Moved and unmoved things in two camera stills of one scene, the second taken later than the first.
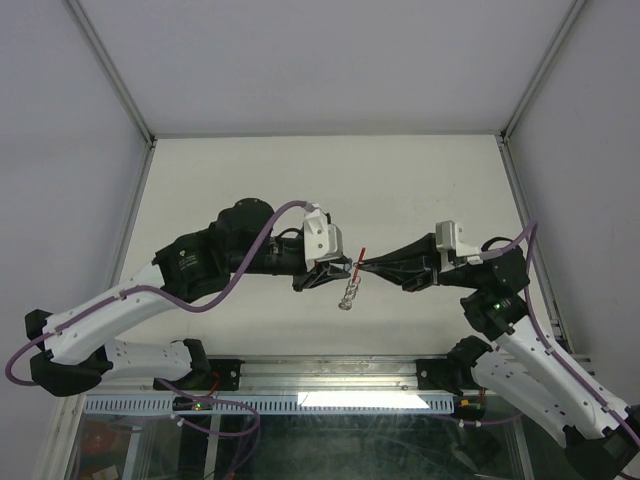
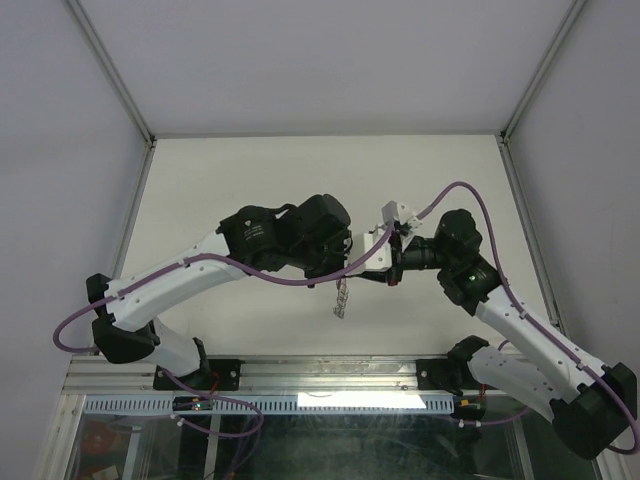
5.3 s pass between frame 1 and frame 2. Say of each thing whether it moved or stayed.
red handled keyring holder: moved
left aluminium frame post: stayed
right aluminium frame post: stayed
